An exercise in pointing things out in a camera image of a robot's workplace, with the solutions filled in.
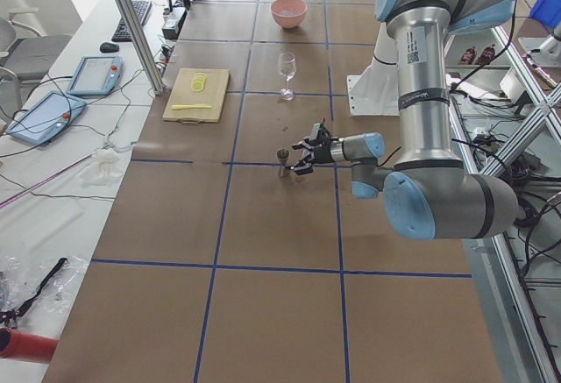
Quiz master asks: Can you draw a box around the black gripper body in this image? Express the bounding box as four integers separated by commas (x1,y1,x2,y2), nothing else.
309,139,344,164

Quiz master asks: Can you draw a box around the steel jigger measure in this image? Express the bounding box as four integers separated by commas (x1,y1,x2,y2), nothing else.
276,148,290,178

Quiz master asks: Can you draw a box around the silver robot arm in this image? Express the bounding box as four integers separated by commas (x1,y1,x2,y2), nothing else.
292,0,518,240

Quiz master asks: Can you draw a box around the pink ice bowl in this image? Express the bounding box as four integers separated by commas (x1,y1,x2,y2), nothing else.
270,0,308,29

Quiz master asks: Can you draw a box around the clear wine glass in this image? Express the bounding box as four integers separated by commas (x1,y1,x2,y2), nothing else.
277,53,296,101

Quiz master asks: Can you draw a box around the wooden cutting board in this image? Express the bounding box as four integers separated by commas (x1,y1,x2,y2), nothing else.
162,68,230,123

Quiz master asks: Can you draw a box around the yellow plastic knife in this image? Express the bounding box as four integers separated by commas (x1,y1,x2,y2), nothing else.
171,103,213,110

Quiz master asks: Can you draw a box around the lemon slice stack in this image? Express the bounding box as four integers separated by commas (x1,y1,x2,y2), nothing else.
190,72,208,93

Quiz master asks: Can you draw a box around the black keyboard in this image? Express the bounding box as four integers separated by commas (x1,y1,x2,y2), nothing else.
110,0,153,43

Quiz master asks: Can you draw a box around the black computer mouse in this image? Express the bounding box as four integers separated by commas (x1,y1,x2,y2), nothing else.
99,42,120,53

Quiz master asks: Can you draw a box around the far teach pendant tablet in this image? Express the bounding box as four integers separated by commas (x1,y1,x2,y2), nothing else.
67,55,124,98

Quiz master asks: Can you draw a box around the teach pendant tablet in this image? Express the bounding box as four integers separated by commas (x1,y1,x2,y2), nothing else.
6,91,86,145
67,55,124,98

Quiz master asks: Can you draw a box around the near teach pendant tablet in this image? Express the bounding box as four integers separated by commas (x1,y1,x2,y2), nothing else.
6,91,86,145

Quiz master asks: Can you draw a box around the red cylinder bottle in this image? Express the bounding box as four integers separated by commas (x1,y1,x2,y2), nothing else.
1,328,58,364

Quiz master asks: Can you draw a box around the aluminium frame post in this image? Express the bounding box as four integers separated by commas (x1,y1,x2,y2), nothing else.
115,0,165,96

